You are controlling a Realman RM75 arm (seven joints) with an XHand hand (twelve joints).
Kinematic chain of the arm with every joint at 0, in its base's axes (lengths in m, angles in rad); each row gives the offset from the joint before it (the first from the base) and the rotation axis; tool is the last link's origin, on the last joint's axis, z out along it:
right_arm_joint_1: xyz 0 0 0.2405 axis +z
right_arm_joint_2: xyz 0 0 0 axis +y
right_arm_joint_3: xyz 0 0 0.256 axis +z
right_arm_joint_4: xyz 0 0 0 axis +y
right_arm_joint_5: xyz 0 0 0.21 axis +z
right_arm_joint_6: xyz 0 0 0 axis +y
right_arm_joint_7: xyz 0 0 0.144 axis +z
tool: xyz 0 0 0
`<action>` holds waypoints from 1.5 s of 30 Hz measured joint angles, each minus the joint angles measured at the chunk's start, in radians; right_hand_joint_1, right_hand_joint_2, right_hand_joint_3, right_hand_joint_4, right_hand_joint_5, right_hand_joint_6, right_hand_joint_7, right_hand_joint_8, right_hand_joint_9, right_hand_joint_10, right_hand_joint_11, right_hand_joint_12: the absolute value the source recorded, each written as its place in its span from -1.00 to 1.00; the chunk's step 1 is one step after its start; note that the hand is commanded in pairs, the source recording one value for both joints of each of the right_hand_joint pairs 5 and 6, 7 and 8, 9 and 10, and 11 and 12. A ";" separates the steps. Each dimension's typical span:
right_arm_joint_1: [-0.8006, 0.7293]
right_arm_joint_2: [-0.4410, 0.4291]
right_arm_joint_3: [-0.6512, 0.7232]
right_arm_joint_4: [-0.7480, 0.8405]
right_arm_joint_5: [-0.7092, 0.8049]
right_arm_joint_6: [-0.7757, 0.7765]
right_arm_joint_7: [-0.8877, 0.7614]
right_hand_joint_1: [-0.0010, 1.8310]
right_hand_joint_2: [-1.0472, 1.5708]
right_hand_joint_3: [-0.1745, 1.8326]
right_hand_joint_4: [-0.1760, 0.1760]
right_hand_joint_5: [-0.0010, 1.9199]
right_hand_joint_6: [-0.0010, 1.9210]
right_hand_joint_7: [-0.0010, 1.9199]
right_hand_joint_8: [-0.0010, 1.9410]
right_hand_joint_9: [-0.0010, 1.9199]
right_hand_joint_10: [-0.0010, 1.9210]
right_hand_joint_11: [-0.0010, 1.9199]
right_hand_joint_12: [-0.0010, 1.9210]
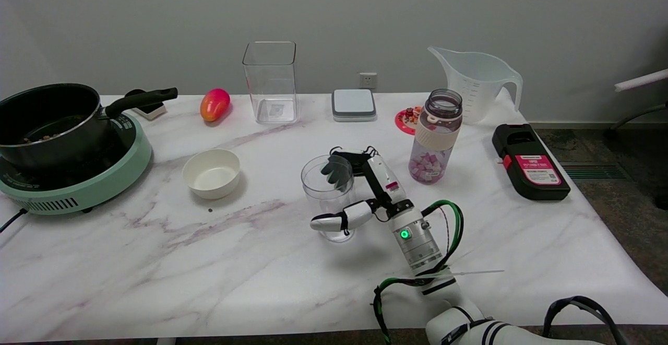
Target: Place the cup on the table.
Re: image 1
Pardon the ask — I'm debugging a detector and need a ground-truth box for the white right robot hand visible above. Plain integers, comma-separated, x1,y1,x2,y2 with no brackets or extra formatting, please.
310,146,413,233

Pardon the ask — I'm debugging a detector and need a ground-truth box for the clear plastic cup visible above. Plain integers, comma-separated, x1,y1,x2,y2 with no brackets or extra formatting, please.
301,155,359,243

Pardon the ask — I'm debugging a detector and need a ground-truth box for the red round coaster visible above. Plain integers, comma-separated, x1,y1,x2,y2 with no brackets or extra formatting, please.
395,106,424,136

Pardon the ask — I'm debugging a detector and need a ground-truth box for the bottle with pink cubes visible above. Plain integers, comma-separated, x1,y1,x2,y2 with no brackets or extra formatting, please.
409,89,463,185

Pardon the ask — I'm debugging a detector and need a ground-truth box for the grey and white square box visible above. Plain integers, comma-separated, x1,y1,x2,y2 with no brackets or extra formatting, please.
331,89,377,123

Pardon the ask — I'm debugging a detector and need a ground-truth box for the clear plastic measuring jug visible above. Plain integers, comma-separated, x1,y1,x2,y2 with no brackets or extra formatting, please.
427,46,523,125

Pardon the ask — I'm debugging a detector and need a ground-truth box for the clear square storage container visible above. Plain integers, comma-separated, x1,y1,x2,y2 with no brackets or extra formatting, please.
242,41,300,125

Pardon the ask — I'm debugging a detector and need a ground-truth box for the black case with red label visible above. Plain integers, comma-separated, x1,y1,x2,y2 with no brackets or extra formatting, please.
492,123,571,201

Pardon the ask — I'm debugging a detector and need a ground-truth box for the white bowl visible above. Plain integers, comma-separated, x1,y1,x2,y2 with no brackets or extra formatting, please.
182,149,242,200

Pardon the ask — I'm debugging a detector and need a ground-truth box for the red and yellow mango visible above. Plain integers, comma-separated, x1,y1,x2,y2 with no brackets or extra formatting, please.
200,88,231,123

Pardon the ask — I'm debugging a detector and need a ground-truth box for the floor vent grate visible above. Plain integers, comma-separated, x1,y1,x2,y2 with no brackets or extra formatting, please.
559,161,635,180

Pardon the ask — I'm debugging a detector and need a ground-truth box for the small black and white device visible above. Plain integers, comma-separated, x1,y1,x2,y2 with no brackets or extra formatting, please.
125,89,168,122

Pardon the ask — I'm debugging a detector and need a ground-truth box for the white bar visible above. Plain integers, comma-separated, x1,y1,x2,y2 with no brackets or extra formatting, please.
614,68,668,93

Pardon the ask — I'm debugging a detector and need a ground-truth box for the green induction cooker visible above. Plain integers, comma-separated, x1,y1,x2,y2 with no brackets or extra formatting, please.
0,111,153,216

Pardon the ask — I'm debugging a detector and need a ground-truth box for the green and black cable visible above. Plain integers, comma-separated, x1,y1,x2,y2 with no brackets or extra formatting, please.
373,200,465,345

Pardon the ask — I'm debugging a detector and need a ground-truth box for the black looped cable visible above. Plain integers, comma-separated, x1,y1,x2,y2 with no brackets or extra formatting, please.
542,296,628,345

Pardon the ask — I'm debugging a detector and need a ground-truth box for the black saucepan with handle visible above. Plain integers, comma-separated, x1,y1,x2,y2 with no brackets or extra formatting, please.
0,83,178,171

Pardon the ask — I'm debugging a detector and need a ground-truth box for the black power cord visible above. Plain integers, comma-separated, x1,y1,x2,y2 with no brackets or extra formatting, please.
0,208,27,234

